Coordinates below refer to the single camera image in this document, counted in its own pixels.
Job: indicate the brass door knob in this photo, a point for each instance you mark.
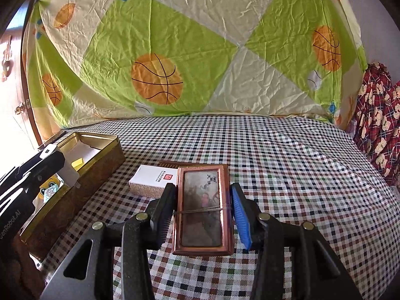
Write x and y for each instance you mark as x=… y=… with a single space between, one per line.
x=22 y=107

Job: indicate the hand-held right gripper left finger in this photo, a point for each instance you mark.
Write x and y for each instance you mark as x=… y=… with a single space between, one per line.
x=163 y=207

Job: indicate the yellow toy car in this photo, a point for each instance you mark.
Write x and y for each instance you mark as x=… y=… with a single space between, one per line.
x=50 y=188

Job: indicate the red bear print cloth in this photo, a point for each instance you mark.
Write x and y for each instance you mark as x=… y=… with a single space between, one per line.
x=379 y=122

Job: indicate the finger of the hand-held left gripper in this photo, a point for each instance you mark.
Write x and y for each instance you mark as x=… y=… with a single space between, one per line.
x=43 y=167

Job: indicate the golden tin box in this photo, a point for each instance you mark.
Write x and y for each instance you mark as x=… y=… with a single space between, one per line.
x=87 y=181

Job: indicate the white cardboard box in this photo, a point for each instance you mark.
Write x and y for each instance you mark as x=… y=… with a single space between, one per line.
x=153 y=179

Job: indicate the checkered bed sheet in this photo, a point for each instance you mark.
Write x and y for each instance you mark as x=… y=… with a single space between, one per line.
x=281 y=178

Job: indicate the brown comb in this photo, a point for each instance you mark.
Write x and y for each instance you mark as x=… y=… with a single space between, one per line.
x=170 y=163

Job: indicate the basketball print quilt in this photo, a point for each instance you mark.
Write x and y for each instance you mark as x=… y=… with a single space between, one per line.
x=193 y=47

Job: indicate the wooden door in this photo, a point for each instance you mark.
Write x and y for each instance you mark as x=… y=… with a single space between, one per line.
x=14 y=100

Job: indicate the white paper liner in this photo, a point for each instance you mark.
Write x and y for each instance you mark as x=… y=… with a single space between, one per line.
x=82 y=150

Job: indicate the yellow block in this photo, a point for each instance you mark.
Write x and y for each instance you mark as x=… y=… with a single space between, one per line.
x=78 y=162

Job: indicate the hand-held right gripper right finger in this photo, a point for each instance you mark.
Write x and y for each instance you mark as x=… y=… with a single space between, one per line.
x=242 y=212

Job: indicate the copper framed mirror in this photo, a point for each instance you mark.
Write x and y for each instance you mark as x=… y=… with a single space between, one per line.
x=203 y=209

